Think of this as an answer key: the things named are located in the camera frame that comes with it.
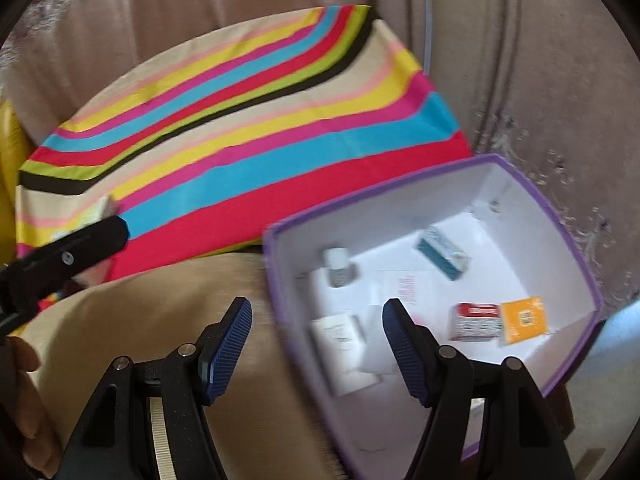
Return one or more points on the yellow leather cushion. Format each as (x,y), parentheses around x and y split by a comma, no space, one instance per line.
(12,170)

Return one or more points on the beige seat cushion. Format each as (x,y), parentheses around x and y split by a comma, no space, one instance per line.
(150,300)

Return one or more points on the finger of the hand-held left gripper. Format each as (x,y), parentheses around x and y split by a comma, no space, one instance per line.
(75,252)

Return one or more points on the purple storage box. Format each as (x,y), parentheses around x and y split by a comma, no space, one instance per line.
(500,195)

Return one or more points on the red and white box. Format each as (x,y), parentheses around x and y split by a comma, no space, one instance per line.
(475,322)

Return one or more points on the white and teal box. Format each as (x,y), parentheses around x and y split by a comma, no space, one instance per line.
(442,255)

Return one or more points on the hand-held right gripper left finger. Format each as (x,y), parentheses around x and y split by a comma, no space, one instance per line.
(227,350)

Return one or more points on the orange box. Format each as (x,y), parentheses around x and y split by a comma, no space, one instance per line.
(522,320)

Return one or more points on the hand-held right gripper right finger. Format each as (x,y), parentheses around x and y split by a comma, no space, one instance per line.
(405,355)

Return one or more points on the white card pink print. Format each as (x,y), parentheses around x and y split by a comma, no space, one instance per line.
(407,290)

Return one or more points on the person's left hand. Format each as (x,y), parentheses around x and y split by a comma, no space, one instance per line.
(30,410)

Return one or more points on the striped colourful blanket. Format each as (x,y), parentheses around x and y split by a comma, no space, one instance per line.
(225,160)

